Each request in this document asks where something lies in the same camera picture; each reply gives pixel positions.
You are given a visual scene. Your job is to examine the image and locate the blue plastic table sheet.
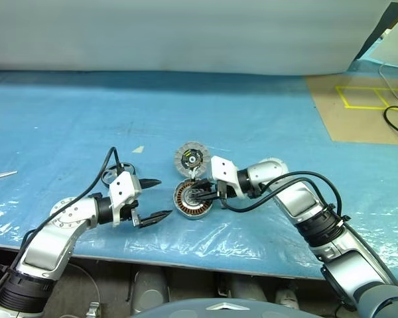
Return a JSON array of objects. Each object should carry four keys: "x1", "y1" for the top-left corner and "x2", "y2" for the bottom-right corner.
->
[{"x1": 0, "y1": 70, "x2": 398, "y2": 282}]

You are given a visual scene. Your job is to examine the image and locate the grey rounded cylinder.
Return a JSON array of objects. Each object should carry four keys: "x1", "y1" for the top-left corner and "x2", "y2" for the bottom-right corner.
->
[
  {"x1": 132, "y1": 266, "x2": 170, "y2": 314},
  {"x1": 224, "y1": 274, "x2": 269, "y2": 302}
]

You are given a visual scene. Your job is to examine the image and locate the white backdrop board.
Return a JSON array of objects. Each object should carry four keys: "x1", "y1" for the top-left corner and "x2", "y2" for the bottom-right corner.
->
[{"x1": 0, "y1": 0, "x2": 398, "y2": 76}]

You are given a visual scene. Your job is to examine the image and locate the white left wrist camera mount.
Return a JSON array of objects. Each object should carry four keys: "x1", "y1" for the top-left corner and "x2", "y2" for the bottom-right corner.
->
[{"x1": 107, "y1": 171, "x2": 143, "y2": 228}]

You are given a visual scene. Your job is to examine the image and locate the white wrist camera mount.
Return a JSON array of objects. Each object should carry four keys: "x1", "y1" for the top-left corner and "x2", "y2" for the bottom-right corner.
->
[
  {"x1": 107, "y1": 171, "x2": 143, "y2": 228},
  {"x1": 210, "y1": 155, "x2": 249, "y2": 199}
]

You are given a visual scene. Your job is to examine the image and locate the yellow tape marking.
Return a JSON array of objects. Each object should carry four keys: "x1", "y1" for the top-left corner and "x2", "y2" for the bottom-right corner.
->
[{"x1": 334, "y1": 85, "x2": 398, "y2": 110}]

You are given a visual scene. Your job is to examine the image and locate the small pale rounded part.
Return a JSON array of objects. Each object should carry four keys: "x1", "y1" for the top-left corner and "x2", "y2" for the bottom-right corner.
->
[{"x1": 274, "y1": 288, "x2": 301, "y2": 311}]

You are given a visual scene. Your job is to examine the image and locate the grey motor housing copper windings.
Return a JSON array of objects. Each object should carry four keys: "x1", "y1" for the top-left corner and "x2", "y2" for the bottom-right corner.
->
[{"x1": 174, "y1": 177, "x2": 215, "y2": 218}]

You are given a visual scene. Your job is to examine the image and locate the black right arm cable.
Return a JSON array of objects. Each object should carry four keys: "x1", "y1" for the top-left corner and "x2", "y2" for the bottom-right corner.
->
[{"x1": 218, "y1": 170, "x2": 351, "y2": 226}]

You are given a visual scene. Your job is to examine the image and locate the silver metal clamp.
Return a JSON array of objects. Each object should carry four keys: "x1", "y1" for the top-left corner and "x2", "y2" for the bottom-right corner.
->
[{"x1": 84, "y1": 301, "x2": 102, "y2": 318}]

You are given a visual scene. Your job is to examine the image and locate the white thin curved cable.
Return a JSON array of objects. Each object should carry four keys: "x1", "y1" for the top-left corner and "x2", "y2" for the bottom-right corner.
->
[{"x1": 68, "y1": 261, "x2": 102, "y2": 307}]

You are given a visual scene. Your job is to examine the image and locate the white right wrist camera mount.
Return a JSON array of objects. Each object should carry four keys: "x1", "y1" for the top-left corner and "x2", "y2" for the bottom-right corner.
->
[{"x1": 210, "y1": 155, "x2": 249, "y2": 199}]

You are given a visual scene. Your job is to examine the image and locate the black loose cable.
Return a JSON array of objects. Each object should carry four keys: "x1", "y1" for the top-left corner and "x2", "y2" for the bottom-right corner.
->
[{"x1": 383, "y1": 105, "x2": 398, "y2": 144}]

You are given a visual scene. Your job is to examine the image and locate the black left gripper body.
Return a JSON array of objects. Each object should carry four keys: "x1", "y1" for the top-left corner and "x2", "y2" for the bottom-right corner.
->
[{"x1": 121, "y1": 197, "x2": 145, "y2": 229}]

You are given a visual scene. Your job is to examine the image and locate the grey robot torso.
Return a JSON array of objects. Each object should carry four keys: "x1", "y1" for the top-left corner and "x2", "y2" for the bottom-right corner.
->
[{"x1": 129, "y1": 297, "x2": 306, "y2": 318}]

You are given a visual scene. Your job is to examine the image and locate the brown cardboard sheet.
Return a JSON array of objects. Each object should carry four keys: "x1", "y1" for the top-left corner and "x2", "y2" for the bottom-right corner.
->
[{"x1": 305, "y1": 73, "x2": 398, "y2": 146}]

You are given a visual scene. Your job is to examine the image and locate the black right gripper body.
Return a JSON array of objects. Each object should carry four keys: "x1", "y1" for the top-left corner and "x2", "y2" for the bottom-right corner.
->
[{"x1": 214, "y1": 180, "x2": 240, "y2": 208}]

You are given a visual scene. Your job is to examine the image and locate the black spoked rotor ring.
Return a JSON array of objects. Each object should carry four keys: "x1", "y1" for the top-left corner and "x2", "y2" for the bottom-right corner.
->
[{"x1": 101, "y1": 161, "x2": 135, "y2": 186}]

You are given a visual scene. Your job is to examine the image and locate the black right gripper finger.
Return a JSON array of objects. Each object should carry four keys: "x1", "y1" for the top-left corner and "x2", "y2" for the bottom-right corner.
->
[
  {"x1": 192, "y1": 178, "x2": 220, "y2": 190},
  {"x1": 189, "y1": 191, "x2": 222, "y2": 203}
]

